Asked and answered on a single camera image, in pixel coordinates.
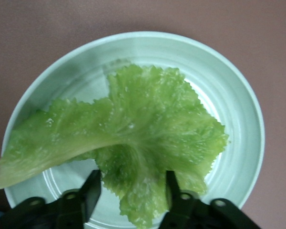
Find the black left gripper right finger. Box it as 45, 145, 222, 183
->
159, 170, 263, 229

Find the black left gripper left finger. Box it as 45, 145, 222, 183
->
0, 169, 102, 229

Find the green lettuce leaf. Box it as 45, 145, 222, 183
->
0, 64, 230, 229

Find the pale green round plate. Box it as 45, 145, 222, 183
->
1, 31, 266, 229

